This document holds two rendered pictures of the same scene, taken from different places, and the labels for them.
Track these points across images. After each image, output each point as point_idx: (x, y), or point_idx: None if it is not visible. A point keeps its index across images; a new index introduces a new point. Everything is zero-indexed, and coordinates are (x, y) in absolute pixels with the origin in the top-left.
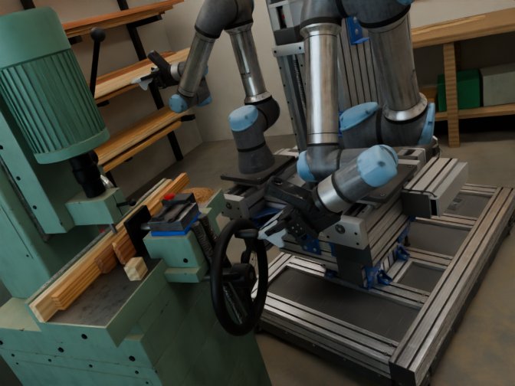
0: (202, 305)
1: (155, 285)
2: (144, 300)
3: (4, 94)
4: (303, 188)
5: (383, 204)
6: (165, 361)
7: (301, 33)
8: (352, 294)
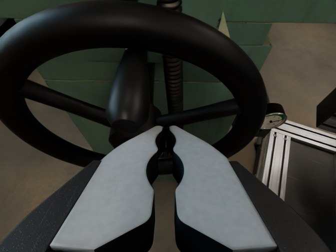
0: (160, 91)
1: (68, 3)
2: (32, 3)
3: None
4: None
5: None
6: (66, 88)
7: None
8: (326, 243)
